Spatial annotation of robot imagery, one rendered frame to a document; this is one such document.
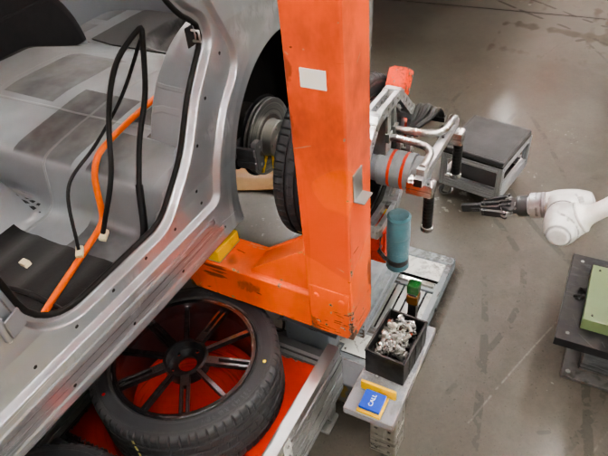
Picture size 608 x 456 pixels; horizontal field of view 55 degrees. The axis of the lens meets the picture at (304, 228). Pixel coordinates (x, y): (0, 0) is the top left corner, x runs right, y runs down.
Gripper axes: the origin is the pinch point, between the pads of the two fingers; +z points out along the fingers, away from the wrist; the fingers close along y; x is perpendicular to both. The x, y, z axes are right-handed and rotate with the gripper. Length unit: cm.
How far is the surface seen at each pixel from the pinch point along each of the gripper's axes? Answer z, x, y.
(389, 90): 21, -49, -4
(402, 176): 18.6, -22.6, 11.3
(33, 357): 76, -49, 125
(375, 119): 20, -48, 16
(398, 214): 21.5, -9.9, 16.9
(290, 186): 49, -36, 34
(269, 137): 72, -40, 3
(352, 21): 1, -93, 55
